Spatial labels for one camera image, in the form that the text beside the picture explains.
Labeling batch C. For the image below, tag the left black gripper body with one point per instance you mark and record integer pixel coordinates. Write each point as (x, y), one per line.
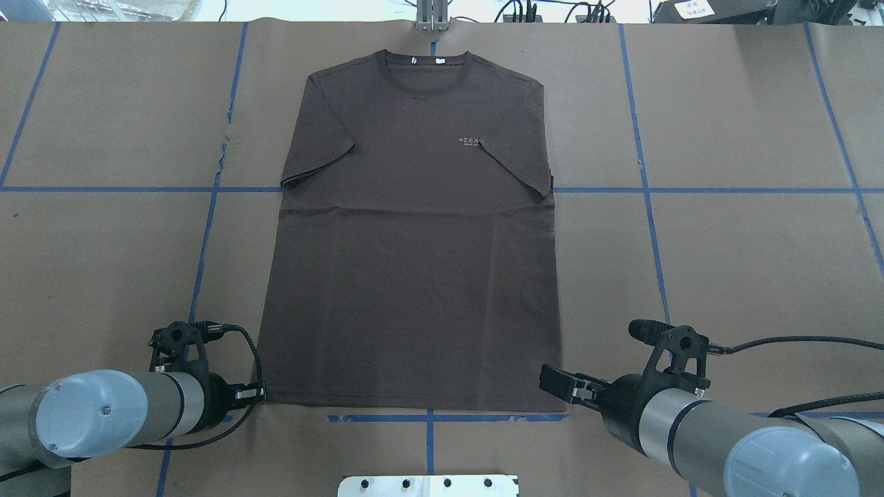
(219, 398)

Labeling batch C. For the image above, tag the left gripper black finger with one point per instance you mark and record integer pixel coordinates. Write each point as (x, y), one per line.
(248, 393)

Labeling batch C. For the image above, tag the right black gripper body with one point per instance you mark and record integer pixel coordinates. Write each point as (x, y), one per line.
(622, 398)

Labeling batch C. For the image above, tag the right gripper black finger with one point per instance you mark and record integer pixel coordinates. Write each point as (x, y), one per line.
(572, 387)

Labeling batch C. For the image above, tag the brown t-shirt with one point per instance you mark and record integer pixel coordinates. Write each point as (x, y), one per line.
(415, 257)

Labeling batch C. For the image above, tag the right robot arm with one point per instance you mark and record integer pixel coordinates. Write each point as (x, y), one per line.
(726, 452)

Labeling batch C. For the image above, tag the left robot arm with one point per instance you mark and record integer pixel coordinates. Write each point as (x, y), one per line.
(48, 429)

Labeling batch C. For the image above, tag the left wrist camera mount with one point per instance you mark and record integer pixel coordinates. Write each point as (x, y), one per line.
(180, 347)

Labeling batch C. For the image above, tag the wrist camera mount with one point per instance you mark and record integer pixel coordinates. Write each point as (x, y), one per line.
(180, 347)
(678, 360)

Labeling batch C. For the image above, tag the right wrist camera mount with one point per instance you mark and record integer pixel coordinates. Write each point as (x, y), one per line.
(678, 360)

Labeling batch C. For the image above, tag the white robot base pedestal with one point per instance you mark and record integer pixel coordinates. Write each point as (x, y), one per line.
(431, 485)

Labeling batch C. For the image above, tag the aluminium frame post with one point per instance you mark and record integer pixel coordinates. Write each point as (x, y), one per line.
(432, 15)

